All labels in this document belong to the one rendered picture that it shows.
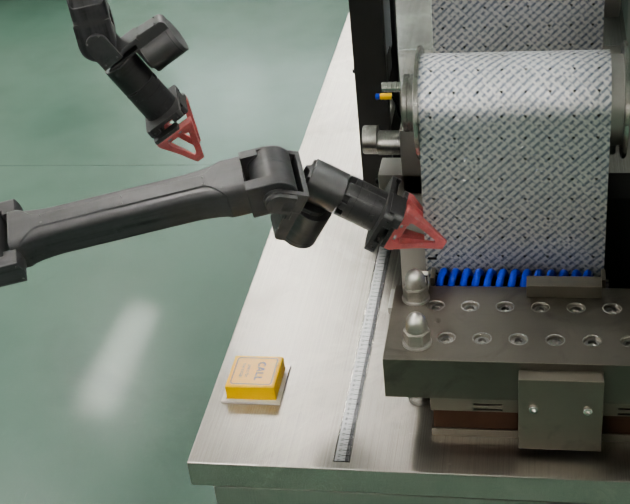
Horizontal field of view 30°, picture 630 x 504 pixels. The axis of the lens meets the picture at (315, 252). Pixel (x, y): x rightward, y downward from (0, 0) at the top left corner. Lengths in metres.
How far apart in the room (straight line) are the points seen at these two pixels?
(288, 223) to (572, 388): 0.43
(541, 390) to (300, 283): 0.53
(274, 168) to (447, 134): 0.22
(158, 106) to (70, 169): 2.41
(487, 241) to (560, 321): 0.15
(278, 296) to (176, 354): 1.45
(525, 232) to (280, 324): 0.41
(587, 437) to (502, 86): 0.44
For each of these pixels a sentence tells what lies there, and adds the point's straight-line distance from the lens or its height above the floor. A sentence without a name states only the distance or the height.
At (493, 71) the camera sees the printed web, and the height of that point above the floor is 1.31.
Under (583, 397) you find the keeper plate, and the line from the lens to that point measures 1.45.
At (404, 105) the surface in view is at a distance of 1.52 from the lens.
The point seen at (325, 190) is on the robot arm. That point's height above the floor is 1.17.
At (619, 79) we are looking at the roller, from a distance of 1.50.
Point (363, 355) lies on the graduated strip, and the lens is 1.67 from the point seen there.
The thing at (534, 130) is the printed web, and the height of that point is 1.24.
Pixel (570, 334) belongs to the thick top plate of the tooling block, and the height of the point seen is 1.03.
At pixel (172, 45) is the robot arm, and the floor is 1.24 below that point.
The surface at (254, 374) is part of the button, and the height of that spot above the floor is 0.92.
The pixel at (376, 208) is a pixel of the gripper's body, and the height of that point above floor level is 1.14.
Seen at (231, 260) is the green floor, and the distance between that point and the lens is 3.59.
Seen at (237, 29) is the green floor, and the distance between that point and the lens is 5.25.
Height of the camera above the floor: 1.93
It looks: 33 degrees down
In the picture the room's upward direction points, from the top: 6 degrees counter-clockwise
